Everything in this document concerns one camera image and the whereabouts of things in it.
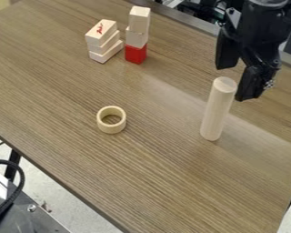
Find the flat cream block, red mark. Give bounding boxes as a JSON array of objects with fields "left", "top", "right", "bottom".
[{"left": 83, "top": 18, "right": 119, "bottom": 46}]

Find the red cube block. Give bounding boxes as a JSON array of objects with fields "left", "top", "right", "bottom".
[{"left": 123, "top": 43, "right": 150, "bottom": 66}]

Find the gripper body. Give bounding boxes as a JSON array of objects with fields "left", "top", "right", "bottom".
[{"left": 222, "top": 0, "right": 291, "bottom": 75}]

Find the cream wooden cylinder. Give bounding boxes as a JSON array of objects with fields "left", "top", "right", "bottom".
[{"left": 198, "top": 76, "right": 239, "bottom": 142}]

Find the cream cube block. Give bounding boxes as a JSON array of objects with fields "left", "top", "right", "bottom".
[
  {"left": 125, "top": 25, "right": 150, "bottom": 50},
  {"left": 126, "top": 5, "right": 152, "bottom": 34}
]

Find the black machine base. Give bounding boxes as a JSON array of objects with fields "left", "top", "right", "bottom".
[{"left": 0, "top": 181, "right": 73, "bottom": 233}]

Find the cream wooden ring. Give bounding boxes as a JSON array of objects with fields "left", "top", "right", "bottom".
[{"left": 95, "top": 105, "right": 127, "bottom": 135}]

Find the black cable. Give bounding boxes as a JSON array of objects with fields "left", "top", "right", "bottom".
[{"left": 0, "top": 158, "right": 27, "bottom": 229}]

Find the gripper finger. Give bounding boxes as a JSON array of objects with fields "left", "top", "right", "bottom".
[
  {"left": 215, "top": 27, "right": 242, "bottom": 71},
  {"left": 233, "top": 65, "right": 276, "bottom": 103}
]

